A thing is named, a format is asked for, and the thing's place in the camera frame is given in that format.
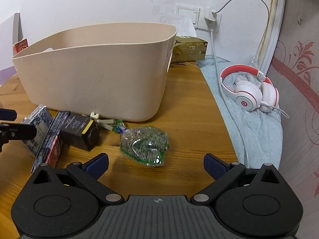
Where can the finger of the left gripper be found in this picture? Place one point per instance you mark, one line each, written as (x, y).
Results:
(17, 131)
(8, 115)

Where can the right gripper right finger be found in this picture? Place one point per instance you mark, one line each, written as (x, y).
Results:
(224, 174)

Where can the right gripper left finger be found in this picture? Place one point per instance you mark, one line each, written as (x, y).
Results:
(87, 176)

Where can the dark long carton box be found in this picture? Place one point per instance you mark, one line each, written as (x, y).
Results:
(52, 144)

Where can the black cube box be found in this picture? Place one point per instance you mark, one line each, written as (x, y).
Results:
(80, 131)

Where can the beige clothes peg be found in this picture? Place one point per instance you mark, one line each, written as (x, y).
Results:
(104, 123)

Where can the green seaweed snack bag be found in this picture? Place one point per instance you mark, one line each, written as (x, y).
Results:
(146, 144)

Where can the light blue blanket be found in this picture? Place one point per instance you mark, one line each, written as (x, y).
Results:
(254, 135)

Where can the red milk carton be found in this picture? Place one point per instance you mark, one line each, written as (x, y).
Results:
(21, 45)

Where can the red white headphones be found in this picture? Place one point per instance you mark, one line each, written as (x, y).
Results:
(250, 96)

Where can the white purple board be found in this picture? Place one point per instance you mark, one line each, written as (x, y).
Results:
(10, 33)

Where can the beige plastic storage bin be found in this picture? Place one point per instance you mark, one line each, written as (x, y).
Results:
(117, 70)

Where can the gold tissue box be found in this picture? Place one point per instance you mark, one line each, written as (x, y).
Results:
(188, 47)

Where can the white charger plug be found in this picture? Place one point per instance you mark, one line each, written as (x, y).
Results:
(210, 14)

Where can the white wall socket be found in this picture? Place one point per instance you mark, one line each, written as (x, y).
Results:
(196, 14)

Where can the white bed headboard frame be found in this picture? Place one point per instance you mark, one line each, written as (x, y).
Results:
(267, 46)

